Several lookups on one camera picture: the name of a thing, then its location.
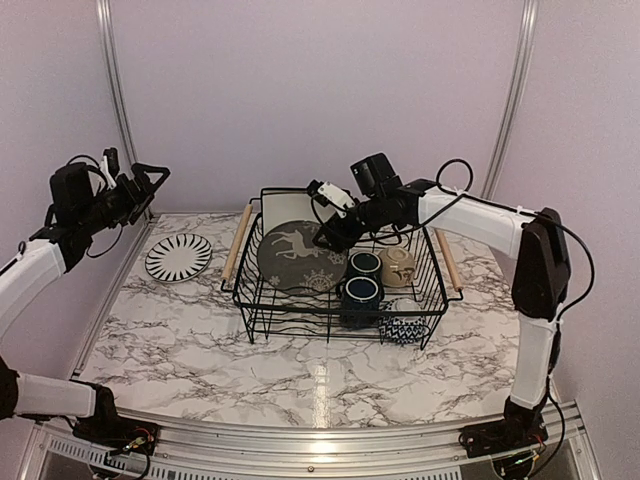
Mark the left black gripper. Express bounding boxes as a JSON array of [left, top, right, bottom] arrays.
[[77, 162, 169, 235]]

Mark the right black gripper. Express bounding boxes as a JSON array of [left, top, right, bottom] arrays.
[[313, 195, 388, 253]]

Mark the grey reindeer round plate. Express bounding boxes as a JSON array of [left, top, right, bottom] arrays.
[[257, 220, 347, 295]]

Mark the white square plate black rim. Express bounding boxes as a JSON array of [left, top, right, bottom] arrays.
[[261, 190, 316, 233]]

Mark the black white striped round plate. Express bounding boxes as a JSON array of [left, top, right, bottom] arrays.
[[144, 233, 213, 284]]

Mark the floral square plate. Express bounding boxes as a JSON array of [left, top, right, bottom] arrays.
[[260, 187, 308, 197]]

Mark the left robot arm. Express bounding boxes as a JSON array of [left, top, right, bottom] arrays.
[[1, 155, 170, 445]]

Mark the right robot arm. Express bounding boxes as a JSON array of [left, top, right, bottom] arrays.
[[306, 153, 575, 448]]

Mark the dark blue mug rear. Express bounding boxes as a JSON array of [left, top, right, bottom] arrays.
[[347, 251, 382, 278]]

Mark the dark blue mug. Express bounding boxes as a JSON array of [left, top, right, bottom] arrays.
[[347, 251, 382, 278], [336, 276, 384, 330]]

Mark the beige ceramic bowl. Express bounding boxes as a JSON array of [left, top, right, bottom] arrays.
[[378, 246, 416, 288]]

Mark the dark blue mug front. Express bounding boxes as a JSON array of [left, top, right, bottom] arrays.
[[336, 276, 384, 330]]

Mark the blue white patterned bowl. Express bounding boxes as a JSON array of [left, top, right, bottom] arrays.
[[379, 298, 426, 344]]

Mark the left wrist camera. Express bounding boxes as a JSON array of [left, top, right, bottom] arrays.
[[100, 147, 120, 190]]

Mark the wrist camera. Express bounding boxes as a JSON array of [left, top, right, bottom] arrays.
[[100, 147, 120, 190], [306, 180, 356, 218]]

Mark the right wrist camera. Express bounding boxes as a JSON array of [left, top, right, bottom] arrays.
[[306, 180, 356, 218]]

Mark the black wire dish rack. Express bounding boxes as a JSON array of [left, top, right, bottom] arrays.
[[221, 187, 454, 348]]

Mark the left aluminium frame post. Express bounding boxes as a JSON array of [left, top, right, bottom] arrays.
[[95, 0, 153, 221]]

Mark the aluminium frame post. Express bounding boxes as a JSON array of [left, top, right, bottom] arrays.
[[95, 0, 153, 221], [481, 0, 540, 199]]

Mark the right aluminium frame post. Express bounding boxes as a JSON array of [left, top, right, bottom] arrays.
[[481, 0, 540, 199]]

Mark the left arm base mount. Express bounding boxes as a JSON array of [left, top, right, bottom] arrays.
[[71, 417, 160, 479]]

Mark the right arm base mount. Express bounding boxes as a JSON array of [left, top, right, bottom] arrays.
[[458, 420, 548, 479]]

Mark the front aluminium rail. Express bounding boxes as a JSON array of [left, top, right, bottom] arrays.
[[34, 409, 601, 480]]

